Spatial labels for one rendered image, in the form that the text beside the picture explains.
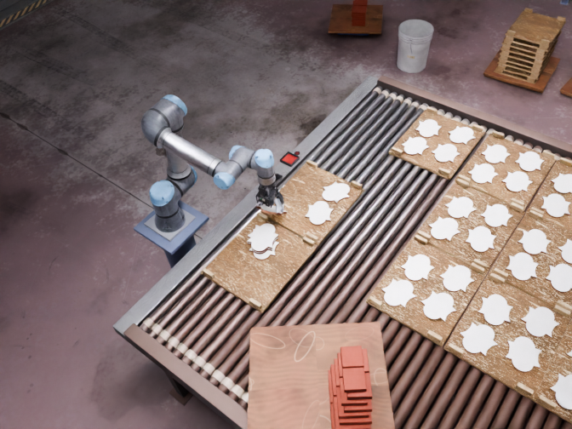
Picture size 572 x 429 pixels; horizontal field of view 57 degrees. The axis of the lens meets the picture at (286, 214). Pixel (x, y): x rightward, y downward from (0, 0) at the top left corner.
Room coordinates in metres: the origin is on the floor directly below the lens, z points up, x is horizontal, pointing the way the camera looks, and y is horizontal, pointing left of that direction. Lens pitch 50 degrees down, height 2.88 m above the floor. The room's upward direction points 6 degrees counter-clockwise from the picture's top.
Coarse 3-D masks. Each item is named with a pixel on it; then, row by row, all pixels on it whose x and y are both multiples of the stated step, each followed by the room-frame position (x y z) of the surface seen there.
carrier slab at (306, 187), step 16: (304, 176) 1.85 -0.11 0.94; (320, 176) 1.83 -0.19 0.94; (336, 176) 1.82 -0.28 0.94; (288, 192) 1.75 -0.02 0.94; (304, 192) 1.74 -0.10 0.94; (320, 192) 1.72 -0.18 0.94; (352, 192) 1.70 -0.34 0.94; (288, 208) 1.65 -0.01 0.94; (304, 208) 1.64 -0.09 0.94; (336, 208) 1.62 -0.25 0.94; (288, 224) 1.55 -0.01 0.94; (304, 224) 1.54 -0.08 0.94; (320, 240) 1.43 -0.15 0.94
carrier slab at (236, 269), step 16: (256, 224) 1.57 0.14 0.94; (272, 224) 1.56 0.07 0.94; (240, 240) 1.48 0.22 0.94; (288, 240) 1.45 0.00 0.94; (224, 256) 1.40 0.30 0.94; (240, 256) 1.39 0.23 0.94; (272, 256) 1.37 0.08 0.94; (288, 256) 1.36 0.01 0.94; (304, 256) 1.35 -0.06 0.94; (224, 272) 1.31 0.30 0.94; (240, 272) 1.30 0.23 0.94; (256, 272) 1.29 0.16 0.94; (272, 272) 1.28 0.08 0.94; (288, 272) 1.27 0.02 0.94; (224, 288) 1.23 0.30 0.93; (240, 288) 1.22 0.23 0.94; (256, 288) 1.21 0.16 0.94; (272, 288) 1.20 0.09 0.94
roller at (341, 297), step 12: (432, 180) 1.74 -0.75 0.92; (420, 192) 1.67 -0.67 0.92; (408, 204) 1.61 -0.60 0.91; (408, 216) 1.54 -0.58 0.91; (396, 228) 1.47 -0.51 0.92; (384, 240) 1.41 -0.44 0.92; (372, 252) 1.35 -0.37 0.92; (372, 264) 1.29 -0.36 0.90; (360, 276) 1.23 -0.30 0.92; (348, 288) 1.18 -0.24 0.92; (336, 300) 1.12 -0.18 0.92; (324, 312) 1.07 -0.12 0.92
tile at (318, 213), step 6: (318, 204) 1.64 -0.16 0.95; (324, 204) 1.63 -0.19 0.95; (312, 210) 1.60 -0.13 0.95; (318, 210) 1.60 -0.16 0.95; (324, 210) 1.60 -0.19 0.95; (330, 210) 1.59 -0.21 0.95; (306, 216) 1.57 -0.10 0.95; (312, 216) 1.57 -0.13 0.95; (318, 216) 1.56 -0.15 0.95; (324, 216) 1.56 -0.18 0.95; (312, 222) 1.53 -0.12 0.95; (318, 222) 1.53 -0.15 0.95
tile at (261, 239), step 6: (264, 228) 1.50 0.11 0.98; (270, 228) 1.49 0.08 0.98; (258, 234) 1.47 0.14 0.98; (264, 234) 1.46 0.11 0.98; (270, 234) 1.46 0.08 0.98; (252, 240) 1.44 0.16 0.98; (258, 240) 1.43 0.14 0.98; (264, 240) 1.43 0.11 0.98; (270, 240) 1.43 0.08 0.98; (252, 246) 1.40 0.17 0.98; (258, 246) 1.40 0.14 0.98; (264, 246) 1.40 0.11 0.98; (270, 246) 1.39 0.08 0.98
